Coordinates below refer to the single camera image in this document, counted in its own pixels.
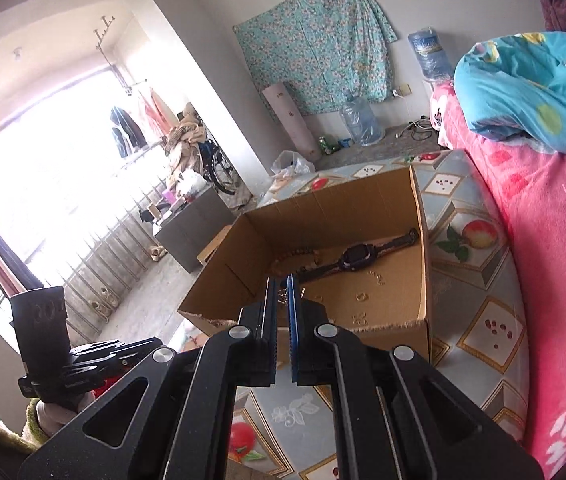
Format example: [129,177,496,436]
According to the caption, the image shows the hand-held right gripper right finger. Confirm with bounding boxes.
[287,274,546,480]

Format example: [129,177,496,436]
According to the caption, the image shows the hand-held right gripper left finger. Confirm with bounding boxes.
[18,275,289,480]

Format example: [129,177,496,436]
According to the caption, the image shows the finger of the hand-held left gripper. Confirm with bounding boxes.
[69,338,164,361]
[38,358,136,401]

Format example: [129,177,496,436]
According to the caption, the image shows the multicoloured bead bracelet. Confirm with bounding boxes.
[275,245,316,266]

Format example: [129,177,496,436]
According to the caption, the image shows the dark blue smart watch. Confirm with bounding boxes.
[298,227,421,283]

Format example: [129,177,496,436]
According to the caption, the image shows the brown cardboard box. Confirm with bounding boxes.
[178,165,434,366]

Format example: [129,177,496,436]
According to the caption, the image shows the pair of pale shoes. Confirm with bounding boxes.
[88,287,121,318]

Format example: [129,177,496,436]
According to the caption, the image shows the metal window railing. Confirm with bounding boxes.
[0,180,174,356]

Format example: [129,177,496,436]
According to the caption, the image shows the grey cabinet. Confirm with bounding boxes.
[153,185,238,273]

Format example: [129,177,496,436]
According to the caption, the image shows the white plastic bag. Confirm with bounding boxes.
[178,170,209,201]

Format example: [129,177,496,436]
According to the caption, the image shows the clear plastic bag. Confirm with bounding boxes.
[269,150,316,177]

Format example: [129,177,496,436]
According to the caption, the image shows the wheelchair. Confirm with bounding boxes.
[198,137,239,195]

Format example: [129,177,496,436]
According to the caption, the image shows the fruit printed tablecloth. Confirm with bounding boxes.
[173,150,531,480]

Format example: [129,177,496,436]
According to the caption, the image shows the rolled pale mat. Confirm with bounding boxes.
[262,84,320,161]

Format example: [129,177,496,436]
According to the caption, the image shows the pile of clothes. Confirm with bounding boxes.
[163,102,209,196]

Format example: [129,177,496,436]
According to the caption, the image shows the empty clear water jug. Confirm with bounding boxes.
[339,95,385,147]

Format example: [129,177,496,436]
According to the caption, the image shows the dark hanging jacket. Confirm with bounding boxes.
[110,105,146,158]

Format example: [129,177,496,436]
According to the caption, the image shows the pink blanket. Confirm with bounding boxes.
[430,82,566,480]

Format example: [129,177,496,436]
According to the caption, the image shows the metal coat hooks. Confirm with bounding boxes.
[94,15,116,53]

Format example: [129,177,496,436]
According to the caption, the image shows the blue water jug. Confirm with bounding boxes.
[408,27,452,81]

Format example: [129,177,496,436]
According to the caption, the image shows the blue patterned quilt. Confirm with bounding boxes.
[453,31,566,158]

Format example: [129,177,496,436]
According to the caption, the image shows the floor cables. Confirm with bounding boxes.
[395,116,436,142]

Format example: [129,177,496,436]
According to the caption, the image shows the teal floral wall cloth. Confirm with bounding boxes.
[233,0,399,115]

